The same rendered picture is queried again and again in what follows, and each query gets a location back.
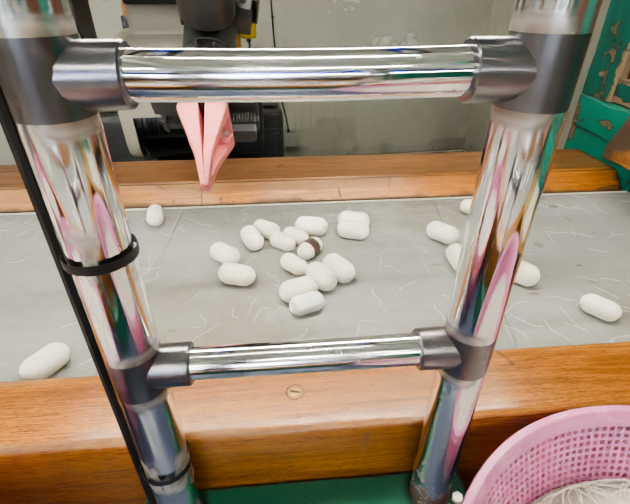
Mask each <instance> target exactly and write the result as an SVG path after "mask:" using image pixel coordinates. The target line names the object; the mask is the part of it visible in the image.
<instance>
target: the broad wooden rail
mask: <svg viewBox="0 0 630 504"><path fill-rule="evenodd" d="M481 155H482V151H481V152H446V153H411V154H376V155H341V156H306V157H271V158H235V159H225V161H224V162H223V164H222V165H221V167H220V168H219V170H218V172H217V175H216V177H215V180H214V182H213V185H212V188H211V190H210V191H203V190H202V187H201V185H200V180H199V176H198V171H197V166H196V161H195V160H165V161H130V162H112V163H113V167H114V171H115V175H116V179H117V182H118V186H119V190H120V194H121V197H122V201H123V205H124V209H138V208H149V207H150V206H151V205H154V204H157V205H160V206H161V207H162V208H166V207H193V206H221V205H248V204H276V203H303V202H331V201H358V200H385V199H413V198H440V197H468V196H473V192H474V188H475V183H476V178H477V174H478V169H479V165H480V160H481ZM605 191H622V189H621V185H620V181H619V176H618V172H617V170H616V169H615V168H614V167H612V166H610V165H608V164H606V163H604V162H602V161H600V160H599V159H597V158H595V157H593V156H591V155H589V154H587V153H585V152H583V151H581V150H579V149H556V152H555V155H554V159H553V162H552V165H551V168H550V171H549V175H548V178H547V181H546V184H545V187H544V191H543V194H550V193H578V192H605ZM29 212H35V211H34V208H33V206H32V203H31V201H30V198H29V195H28V193H27V190H26V188H25V185H24V183H23V180H22V178H21V175H20V172H19V170H18V167H17V165H0V214H1V213H29Z"/></svg>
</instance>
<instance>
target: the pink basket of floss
mask: <svg viewBox="0 0 630 504"><path fill-rule="evenodd" d="M596 427H597V428H596ZM603 427H604V428H603ZM610 427H612V428H610ZM618 427H620V428H618ZM626 427H628V428H626ZM588 428H589V430H588ZM595 428H596V429H595ZM581 429H582V431H581ZM574 431H575V432H574ZM609 433H611V434H610V435H609ZM617 433H618V435H616V434H617ZM624 433H626V435H624ZM594 434H595V435H594ZM601 434H603V435H601ZM587 435H588V436H587ZM580 436H581V437H580ZM573 438H574V439H573ZM600 440H602V442H600ZM608 440H609V441H608ZM615 440H617V441H615ZM623 440H625V441H624V442H623ZM560 441H561V442H560ZM593 441H594V442H593ZM586 442H587V443H586ZM579 443H580V444H579ZM566 446H567V447H566ZM614 446H615V448H614ZM599 447H600V448H599ZM606 447H608V448H606ZM621 447H623V448H621ZM629 447H630V406H624V405H609V406H593V407H584V408H578V409H573V410H568V411H564V412H560V413H557V414H554V415H551V416H548V417H545V418H543V419H540V420H538V421H536V422H534V423H532V424H530V425H528V426H526V427H524V428H523V429H521V430H519V431H518V432H516V433H515V434H513V435H512V436H511V437H509V438H508V439H507V440H506V441H504V442H503V443H502V444H501V445H500V446H499V447H498V448H497V449H496V450H495V451H494V452H493V453H492V454H491V455H490V457H489V458H488V459H487V460H486V461H485V462H484V464H483V465H482V467H481V468H480V470H479V471H478V473H477V474H476V475H475V477H474V479H473V481H472V483H471V485H470V486H469V488H468V490H467V492H466V495H465V497H464V500H463V502H462V504H531V503H532V502H534V501H535V500H536V499H538V498H539V497H541V496H543V495H544V494H546V493H548V492H550V491H552V490H554V489H557V488H560V487H564V486H567V485H571V484H575V483H580V482H586V481H596V480H601V479H623V478H624V479H627V480H630V449H629ZM585 448H586V449H585ZM592 448H593V449H592ZM572 451H573V452H572ZM598 453H599V455H598ZM605 453H607V454H605ZM613 453H614V454H613ZM620 453H622V454H621V455H620ZM591 454H592V455H591ZM628 454H629V455H628ZM584 455H585V456H584ZM578 456H579V457H578ZM571 457H572V458H571ZM597 460H598V461H597ZM604 460H605V461H604ZM611 460H613V461H611ZM619 460H620V461H619ZM626 460H628V461H627V462H626ZM596 466H597V467H596ZM603 466H604V467H603ZM610 466H611V467H610ZM617 466H619V467H617ZM589 467H590V468H589ZM624 467H626V468H624ZM576 469H577V470H576ZM570 470H571V471H570ZM602 472H603V473H602ZM609 472H610V473H609ZM588 473H589V474H588ZM595 473H596V474H595ZM616 473H617V474H616ZM623 473H624V474H623ZM582 474H583V475H582ZM594 479H595V480H594Z"/></svg>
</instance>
